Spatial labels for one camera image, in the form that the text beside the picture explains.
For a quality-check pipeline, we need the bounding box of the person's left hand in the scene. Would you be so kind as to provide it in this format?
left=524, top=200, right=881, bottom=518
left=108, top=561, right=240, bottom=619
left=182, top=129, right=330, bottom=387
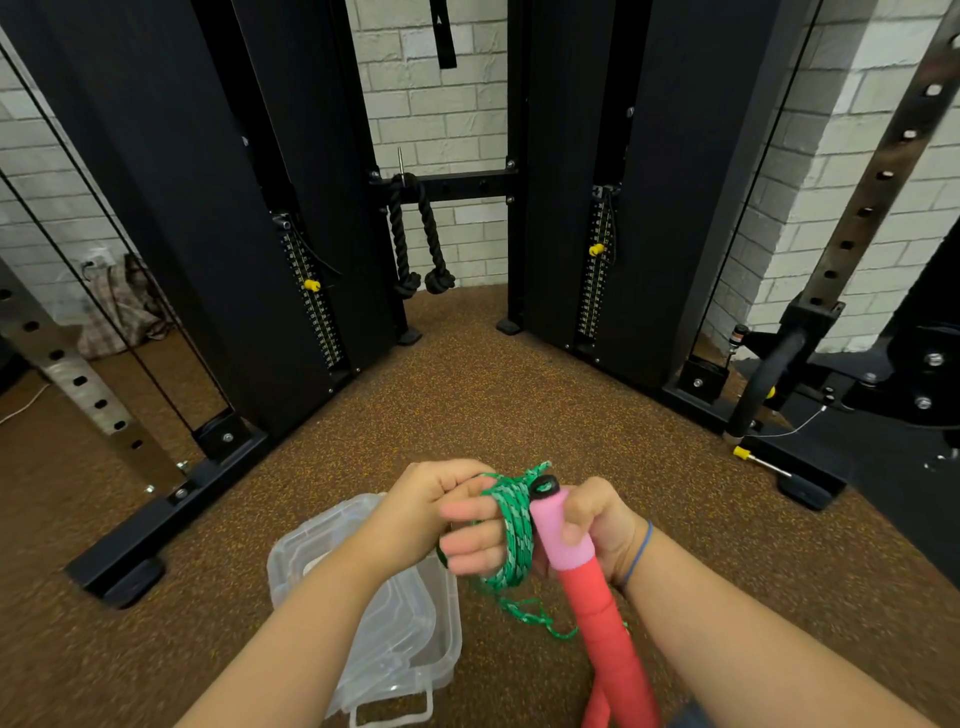
left=372, top=459, right=498, bottom=577

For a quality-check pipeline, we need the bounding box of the person's right hand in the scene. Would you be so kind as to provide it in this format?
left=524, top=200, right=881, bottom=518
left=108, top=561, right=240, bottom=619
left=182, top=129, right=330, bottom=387
left=438, top=477, right=655, bottom=594

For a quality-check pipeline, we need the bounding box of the green jump rope cord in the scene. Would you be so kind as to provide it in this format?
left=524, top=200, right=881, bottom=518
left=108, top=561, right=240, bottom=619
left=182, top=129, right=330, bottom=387
left=436, top=461, right=580, bottom=641

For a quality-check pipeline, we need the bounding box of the pink red jump rope handle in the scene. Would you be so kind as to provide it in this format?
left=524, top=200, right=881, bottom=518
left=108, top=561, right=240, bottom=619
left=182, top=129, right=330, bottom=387
left=528, top=474, right=663, bottom=728

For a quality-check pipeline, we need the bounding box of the person's right forearm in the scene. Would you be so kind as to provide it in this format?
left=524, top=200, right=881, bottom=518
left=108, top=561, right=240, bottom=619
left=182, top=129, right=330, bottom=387
left=621, top=525, right=940, bottom=728

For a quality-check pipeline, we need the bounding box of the person's left forearm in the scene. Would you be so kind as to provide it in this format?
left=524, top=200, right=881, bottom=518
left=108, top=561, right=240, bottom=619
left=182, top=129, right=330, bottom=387
left=174, top=543, right=421, bottom=728

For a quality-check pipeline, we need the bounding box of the blue elastic wrist band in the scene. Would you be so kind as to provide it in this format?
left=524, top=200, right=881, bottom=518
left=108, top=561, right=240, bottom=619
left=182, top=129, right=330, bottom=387
left=618, top=520, right=656, bottom=591

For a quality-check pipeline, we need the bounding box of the clear plastic storage box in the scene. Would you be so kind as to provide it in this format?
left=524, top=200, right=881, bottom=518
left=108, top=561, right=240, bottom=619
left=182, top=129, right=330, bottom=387
left=266, top=492, right=463, bottom=728

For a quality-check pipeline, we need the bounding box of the yellow tipped steel pin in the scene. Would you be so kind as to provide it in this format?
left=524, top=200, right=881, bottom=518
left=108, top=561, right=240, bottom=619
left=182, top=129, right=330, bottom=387
left=732, top=445, right=795, bottom=480

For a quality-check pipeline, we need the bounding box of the black machine crossbar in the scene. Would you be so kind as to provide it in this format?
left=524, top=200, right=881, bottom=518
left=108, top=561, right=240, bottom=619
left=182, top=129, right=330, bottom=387
left=368, top=168, right=521, bottom=206

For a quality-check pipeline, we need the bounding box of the black bolted equipment base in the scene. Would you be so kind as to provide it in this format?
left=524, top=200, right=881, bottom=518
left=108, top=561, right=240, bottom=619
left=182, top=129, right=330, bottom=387
left=813, top=217, right=960, bottom=470

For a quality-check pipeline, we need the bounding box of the plaid fabric bag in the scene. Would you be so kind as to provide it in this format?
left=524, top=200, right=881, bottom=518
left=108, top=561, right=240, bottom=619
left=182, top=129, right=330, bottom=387
left=75, top=251, right=180, bottom=360

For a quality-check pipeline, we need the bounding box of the black weight stack tower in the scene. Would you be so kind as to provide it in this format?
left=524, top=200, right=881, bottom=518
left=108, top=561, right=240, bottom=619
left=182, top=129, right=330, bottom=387
left=496, top=0, right=854, bottom=513
left=0, top=0, right=423, bottom=610

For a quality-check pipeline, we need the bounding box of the thin steel lanyard wire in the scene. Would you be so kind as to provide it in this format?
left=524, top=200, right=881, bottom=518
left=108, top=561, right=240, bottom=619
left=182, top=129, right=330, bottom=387
left=748, top=405, right=832, bottom=441

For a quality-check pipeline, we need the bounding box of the black triceps rope attachment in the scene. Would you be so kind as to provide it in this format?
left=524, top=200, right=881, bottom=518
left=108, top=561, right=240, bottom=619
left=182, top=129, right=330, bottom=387
left=385, top=172, right=457, bottom=300

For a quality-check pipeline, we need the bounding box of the black curved pull handle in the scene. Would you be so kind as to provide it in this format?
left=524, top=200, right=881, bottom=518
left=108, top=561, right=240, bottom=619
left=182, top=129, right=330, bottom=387
left=722, top=325, right=810, bottom=445

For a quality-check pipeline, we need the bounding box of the perforated steel upright rail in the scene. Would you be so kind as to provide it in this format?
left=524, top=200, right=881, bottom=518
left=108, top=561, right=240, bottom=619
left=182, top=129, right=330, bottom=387
left=793, top=0, right=960, bottom=320
left=0, top=258, right=190, bottom=498

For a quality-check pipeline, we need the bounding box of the black machine cable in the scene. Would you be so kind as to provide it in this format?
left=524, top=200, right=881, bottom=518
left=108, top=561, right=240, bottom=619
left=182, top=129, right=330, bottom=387
left=0, top=45, right=234, bottom=412
left=0, top=168, right=198, bottom=436

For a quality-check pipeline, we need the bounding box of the black hanging strap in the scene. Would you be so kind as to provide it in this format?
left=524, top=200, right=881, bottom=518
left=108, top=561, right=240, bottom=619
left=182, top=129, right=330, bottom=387
left=429, top=0, right=459, bottom=71

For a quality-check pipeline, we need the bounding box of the white cord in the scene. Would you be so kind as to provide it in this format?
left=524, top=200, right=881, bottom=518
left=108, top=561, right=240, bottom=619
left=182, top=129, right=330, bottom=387
left=0, top=382, right=52, bottom=426

